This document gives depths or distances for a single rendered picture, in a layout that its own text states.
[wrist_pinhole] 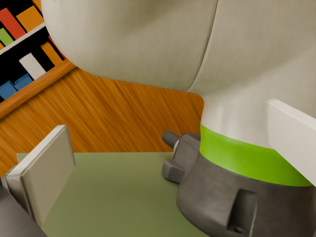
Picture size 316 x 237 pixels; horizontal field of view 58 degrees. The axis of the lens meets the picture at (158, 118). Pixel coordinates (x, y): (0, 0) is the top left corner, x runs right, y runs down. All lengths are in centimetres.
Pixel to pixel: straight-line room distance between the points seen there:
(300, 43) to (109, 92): 132
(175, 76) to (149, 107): 137
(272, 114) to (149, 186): 20
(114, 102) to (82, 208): 127
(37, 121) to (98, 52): 127
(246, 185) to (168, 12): 16
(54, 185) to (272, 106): 13
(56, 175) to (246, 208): 17
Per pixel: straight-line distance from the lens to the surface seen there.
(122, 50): 23
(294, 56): 25
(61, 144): 18
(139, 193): 33
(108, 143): 160
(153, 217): 29
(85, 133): 155
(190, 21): 22
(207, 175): 28
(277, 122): 18
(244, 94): 25
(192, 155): 35
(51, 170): 16
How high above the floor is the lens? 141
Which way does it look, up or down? 29 degrees down
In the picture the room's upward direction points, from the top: 32 degrees counter-clockwise
